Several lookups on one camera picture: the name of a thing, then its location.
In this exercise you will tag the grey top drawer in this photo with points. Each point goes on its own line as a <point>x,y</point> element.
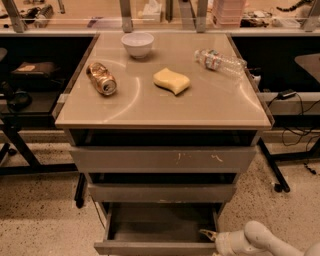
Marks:
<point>103,159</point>

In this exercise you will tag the grey middle drawer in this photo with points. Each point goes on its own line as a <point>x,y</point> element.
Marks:
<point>143,193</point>

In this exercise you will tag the grey bottom drawer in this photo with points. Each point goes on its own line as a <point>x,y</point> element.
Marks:
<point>155,229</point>

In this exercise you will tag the white tissue box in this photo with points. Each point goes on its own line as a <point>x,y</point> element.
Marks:
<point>152,11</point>

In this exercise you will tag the pink stacked trays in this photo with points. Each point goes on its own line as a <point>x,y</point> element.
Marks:
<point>227,13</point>

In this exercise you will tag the black headphones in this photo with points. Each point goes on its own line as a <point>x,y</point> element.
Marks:
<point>16,101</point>

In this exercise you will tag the black power adapter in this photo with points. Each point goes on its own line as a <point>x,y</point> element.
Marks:
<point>286,94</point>

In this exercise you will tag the crushed gold soda can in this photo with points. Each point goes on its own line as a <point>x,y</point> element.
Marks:
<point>103,81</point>

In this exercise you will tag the grey drawer cabinet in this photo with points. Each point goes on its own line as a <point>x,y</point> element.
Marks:
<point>215,110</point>

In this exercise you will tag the white ceramic bowl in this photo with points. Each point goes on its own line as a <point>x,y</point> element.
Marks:
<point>137,44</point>

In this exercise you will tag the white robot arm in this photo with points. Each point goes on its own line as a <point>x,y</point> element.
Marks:
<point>255,239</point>

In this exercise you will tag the yellow sponge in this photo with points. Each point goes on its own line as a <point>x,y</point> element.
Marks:
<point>172,81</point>

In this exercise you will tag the grey drawer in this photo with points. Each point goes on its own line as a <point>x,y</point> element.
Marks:
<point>103,159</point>
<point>143,193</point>
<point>155,229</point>

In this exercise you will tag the black bag on shelf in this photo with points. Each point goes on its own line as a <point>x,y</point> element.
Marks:
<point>38,70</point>

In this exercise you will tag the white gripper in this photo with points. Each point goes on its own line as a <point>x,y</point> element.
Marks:
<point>224,242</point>

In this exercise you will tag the clear plastic water bottle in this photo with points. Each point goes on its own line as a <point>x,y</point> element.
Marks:
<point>215,61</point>

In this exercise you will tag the black table frame left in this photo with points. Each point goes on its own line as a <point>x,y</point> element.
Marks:
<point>34,166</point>

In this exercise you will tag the black table leg right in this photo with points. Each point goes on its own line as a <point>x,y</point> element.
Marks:
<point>281,185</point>

